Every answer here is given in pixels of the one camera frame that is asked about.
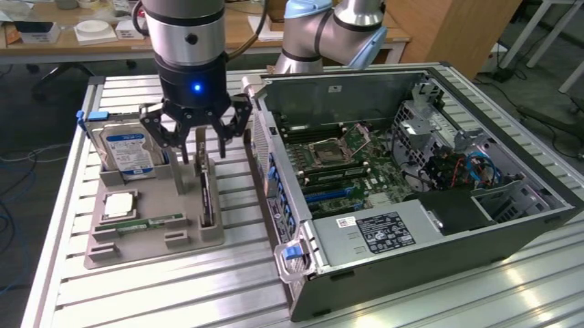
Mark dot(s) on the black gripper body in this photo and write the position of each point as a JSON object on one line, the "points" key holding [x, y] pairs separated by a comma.
{"points": [[191, 89]]}

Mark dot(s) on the black graphics card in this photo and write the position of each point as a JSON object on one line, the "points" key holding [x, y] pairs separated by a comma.
{"points": [[206, 191]]}

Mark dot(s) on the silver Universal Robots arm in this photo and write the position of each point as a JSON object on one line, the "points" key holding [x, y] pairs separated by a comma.
{"points": [[187, 30]]}

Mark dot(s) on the black RAM slot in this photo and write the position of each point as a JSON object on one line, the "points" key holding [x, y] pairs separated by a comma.
{"points": [[311, 128], [317, 137]]}

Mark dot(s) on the blue expansion slot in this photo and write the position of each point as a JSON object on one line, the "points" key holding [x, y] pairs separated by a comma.
{"points": [[329, 194]]}

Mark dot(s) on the hard disk in blue caddy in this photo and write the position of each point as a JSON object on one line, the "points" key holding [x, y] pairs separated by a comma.
{"points": [[126, 150]]}

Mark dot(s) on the grey plastic parts rack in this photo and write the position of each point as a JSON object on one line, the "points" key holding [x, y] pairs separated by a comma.
{"points": [[155, 205]]}

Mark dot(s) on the CPU socket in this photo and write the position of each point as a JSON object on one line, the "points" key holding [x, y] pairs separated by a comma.
{"points": [[329, 153]]}

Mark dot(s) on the small white cardboard box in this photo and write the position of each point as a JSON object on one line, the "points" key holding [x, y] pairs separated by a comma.
{"points": [[126, 30]]}

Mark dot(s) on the silver CPU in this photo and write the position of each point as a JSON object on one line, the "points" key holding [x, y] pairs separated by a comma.
{"points": [[117, 206]]}

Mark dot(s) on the stack of white papers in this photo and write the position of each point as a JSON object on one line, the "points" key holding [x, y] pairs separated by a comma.
{"points": [[268, 30]]}

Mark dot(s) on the installed black RAM stick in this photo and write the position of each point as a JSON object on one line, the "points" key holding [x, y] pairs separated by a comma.
{"points": [[335, 172]]}

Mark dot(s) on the open metal socket cover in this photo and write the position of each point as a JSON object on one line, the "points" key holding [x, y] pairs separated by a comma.
{"points": [[358, 138]]}

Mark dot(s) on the white round part on box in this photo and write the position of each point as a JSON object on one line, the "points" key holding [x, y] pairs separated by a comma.
{"points": [[95, 31]]}

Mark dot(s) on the green RAM stick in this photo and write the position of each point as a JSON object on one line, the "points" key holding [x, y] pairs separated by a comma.
{"points": [[146, 223]]}

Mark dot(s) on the brown cardboard box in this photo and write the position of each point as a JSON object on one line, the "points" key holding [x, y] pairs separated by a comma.
{"points": [[274, 12]]}

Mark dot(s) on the black office chair base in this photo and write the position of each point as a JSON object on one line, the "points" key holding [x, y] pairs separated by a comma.
{"points": [[49, 77]]}

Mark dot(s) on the wooden desk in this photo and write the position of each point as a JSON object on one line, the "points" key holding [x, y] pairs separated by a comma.
{"points": [[68, 49]]}

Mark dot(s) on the green motherboard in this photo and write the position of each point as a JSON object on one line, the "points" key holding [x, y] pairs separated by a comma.
{"points": [[387, 177]]}

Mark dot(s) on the grey cup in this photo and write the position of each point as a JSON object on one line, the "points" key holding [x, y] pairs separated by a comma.
{"points": [[67, 4]]}

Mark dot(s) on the white box with black lid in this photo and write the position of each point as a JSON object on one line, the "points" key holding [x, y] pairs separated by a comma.
{"points": [[36, 32]]}

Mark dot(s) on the perforated metal disk bay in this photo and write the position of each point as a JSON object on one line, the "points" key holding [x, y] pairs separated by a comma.
{"points": [[417, 119]]}

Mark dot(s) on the grey power supply unit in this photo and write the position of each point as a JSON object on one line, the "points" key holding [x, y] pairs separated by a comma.
{"points": [[337, 239]]}

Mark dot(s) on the wooden cabinet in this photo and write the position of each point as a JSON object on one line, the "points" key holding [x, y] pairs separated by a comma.
{"points": [[474, 34]]}

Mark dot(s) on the open grey PC case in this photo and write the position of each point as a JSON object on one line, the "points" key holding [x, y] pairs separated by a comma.
{"points": [[410, 273]]}

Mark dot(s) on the black power adapter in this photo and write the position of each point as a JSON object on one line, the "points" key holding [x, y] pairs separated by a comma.
{"points": [[502, 75]]}

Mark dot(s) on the metal disk bay with bracket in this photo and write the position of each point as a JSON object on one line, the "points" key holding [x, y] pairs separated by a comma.
{"points": [[506, 201]]}

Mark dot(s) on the white metal table frame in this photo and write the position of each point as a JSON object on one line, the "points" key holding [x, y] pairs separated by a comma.
{"points": [[525, 32]]}

